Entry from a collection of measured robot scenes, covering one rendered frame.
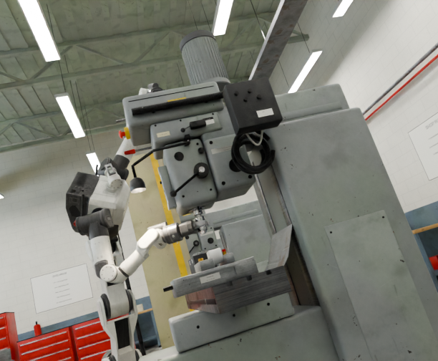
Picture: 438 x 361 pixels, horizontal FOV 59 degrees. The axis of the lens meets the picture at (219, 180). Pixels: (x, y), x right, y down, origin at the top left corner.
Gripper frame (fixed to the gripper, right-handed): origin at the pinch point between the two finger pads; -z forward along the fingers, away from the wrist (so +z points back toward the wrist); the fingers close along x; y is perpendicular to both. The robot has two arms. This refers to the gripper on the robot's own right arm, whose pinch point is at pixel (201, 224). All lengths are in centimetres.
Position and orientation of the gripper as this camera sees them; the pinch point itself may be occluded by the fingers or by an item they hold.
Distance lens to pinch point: 184.6
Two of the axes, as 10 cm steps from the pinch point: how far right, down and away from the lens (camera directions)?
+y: 2.7, 9.3, -2.4
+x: 2.0, 1.9, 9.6
